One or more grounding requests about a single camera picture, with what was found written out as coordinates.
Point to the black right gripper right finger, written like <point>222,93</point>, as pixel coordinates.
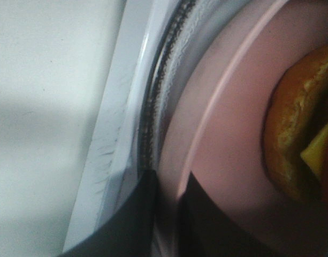
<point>204,230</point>

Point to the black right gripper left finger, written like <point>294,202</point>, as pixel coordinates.
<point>129,231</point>

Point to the pink round plate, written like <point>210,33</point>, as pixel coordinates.
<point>216,129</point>

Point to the burger with lettuce and cheese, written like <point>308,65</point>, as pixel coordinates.
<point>295,137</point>

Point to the white microwave oven body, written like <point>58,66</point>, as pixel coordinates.
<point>109,174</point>

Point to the glass microwave turntable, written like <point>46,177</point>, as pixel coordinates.
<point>190,31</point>

